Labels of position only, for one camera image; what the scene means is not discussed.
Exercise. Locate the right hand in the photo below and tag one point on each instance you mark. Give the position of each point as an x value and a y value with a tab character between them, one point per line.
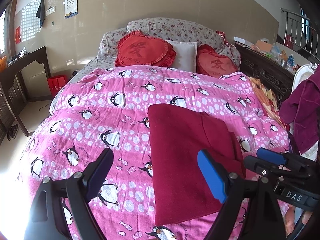
289	213

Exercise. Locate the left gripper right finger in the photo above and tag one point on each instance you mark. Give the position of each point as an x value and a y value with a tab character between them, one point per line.
263	219

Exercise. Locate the dark cloth on wall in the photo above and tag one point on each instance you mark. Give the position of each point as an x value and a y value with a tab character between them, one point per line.
41	13

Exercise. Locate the white chair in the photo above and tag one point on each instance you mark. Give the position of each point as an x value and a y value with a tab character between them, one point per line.
303	84

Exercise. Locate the orange basket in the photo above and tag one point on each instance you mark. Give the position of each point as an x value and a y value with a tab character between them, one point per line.
3	63

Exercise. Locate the red heart cushion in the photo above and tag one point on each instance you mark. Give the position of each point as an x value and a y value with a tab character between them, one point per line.
210	63
137	48

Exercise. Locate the dark wooden side table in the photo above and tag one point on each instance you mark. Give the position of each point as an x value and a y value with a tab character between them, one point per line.
13	74

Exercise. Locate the dark carved wooden headboard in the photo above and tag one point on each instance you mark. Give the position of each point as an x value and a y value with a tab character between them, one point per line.
272	75

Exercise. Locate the purple garment on chair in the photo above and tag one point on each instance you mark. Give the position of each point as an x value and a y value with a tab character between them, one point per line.
302	109

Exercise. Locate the right red heart cushion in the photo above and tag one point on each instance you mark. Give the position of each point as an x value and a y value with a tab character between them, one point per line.
210	63

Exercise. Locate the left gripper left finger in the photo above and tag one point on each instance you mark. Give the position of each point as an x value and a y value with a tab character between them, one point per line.
47	217

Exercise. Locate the left red heart cushion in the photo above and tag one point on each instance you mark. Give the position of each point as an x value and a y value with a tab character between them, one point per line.
137	48

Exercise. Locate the orange cartoon blanket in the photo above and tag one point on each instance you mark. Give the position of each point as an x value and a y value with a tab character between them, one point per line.
268	100

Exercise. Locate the pink penguin quilt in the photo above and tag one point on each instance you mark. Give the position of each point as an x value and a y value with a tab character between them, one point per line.
109	109

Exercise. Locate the floral bedding roll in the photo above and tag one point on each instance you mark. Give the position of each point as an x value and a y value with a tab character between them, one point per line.
170	29

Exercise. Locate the dark red fleece sweater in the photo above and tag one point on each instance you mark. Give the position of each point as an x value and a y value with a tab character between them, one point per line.
177	135

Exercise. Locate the white pillow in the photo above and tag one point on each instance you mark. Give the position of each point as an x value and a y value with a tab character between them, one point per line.
186	53

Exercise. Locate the red gift bag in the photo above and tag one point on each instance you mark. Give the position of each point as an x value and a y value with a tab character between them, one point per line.
56	83

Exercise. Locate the metal stair railing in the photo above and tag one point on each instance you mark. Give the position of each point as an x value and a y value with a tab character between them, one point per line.
300	35

